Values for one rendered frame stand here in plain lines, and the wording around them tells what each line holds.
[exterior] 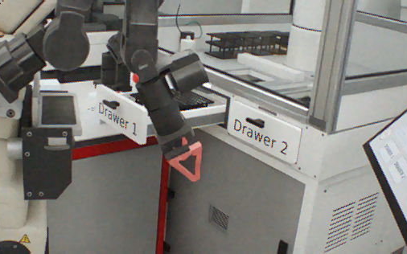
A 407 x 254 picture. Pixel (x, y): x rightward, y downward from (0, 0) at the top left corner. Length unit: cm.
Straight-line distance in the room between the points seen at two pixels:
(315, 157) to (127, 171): 73
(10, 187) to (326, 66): 87
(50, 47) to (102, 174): 106
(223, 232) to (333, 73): 77
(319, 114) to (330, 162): 15
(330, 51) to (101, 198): 96
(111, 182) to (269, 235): 59
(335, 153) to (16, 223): 90
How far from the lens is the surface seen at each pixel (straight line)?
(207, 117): 177
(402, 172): 120
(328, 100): 151
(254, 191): 180
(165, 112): 99
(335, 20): 148
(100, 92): 181
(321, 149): 155
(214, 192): 196
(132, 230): 211
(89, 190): 193
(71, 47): 91
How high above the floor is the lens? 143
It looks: 20 degrees down
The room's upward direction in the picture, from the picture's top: 6 degrees clockwise
